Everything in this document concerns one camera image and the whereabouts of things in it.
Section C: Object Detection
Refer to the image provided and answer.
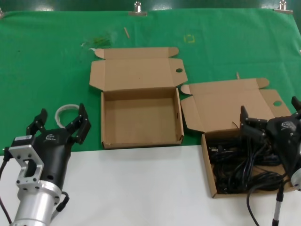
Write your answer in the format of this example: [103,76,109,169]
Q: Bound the open cardboard box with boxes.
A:
[180,78,297,199]
[88,47,188,149]

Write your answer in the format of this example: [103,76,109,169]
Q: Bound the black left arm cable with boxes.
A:
[0,147,12,224]

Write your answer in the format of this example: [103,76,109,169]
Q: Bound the cable with silver connector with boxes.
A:
[272,188,285,226]

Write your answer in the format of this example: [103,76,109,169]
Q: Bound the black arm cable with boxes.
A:
[0,147,12,224]
[246,173,291,226]

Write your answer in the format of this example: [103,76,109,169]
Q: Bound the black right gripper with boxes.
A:
[239,96,301,175]

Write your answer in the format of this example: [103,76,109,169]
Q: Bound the white tape ring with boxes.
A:
[55,104,80,129]

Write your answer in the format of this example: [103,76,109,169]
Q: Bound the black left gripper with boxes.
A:
[13,103,92,190]

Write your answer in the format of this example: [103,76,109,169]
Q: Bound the green table cloth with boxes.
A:
[0,8,301,156]

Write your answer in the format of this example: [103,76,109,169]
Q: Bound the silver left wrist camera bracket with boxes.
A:
[4,144,45,189]

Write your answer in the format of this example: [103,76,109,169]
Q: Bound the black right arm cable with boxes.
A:
[246,173,291,226]

